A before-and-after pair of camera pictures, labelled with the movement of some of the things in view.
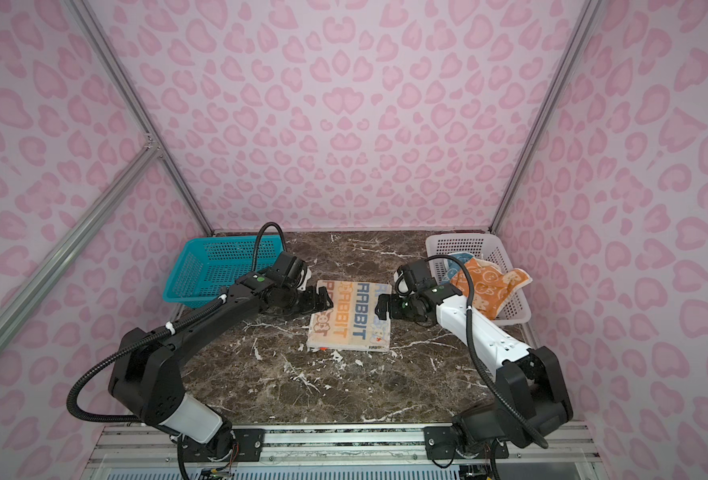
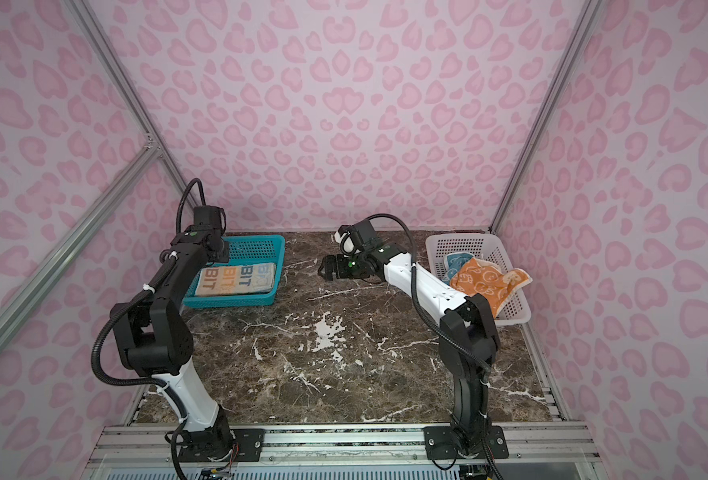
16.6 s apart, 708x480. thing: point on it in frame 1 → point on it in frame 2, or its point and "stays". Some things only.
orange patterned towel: x=491 y=287 stays
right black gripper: x=394 y=311 → x=330 y=265
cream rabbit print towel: x=352 y=324 → x=236 y=279
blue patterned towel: x=455 y=265 stays
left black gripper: x=313 y=304 → x=226 y=256
